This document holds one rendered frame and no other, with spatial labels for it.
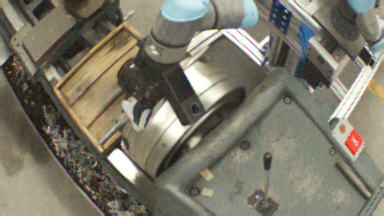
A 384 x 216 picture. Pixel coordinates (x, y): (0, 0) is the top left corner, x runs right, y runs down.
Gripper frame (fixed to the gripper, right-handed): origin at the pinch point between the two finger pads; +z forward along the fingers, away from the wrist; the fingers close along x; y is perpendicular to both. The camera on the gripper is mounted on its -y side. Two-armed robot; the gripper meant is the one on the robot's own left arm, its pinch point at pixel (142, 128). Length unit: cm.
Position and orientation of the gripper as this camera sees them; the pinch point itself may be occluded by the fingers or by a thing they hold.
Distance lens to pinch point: 121.7
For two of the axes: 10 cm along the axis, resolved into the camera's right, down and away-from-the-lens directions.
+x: -6.3, 4.4, -6.4
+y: -7.1, -6.5, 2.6
